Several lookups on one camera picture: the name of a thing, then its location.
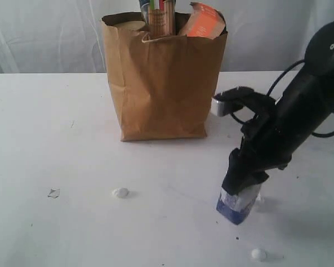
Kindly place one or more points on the white fabric backdrop curtain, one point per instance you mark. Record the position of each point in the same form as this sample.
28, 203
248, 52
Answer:
66, 36

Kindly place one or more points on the small white crumpled scrap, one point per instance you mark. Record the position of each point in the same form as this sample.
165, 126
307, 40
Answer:
120, 192

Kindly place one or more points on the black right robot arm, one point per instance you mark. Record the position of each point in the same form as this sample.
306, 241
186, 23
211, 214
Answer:
309, 98

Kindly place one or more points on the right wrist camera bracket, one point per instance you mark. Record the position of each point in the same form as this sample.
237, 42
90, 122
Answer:
233, 100

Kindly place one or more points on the clear plastic scrap on table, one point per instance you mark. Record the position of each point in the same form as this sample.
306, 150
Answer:
54, 193

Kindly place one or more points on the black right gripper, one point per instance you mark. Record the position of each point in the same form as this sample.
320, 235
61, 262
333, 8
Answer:
266, 144

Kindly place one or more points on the brown pouch with orange label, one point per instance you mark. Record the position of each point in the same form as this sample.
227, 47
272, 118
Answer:
205, 21

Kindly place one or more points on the spaghetti packet dark blue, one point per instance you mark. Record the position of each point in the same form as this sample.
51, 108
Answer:
159, 17

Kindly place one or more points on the nut jar with gold lid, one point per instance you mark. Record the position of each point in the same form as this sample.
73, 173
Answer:
131, 25

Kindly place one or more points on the white and blue carton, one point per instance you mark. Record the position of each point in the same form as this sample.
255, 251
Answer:
236, 208

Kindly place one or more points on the white scrap near front edge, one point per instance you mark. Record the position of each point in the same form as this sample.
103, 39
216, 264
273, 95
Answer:
259, 254

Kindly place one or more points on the brown paper shopping bag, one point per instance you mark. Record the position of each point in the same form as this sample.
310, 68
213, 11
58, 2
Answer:
161, 88

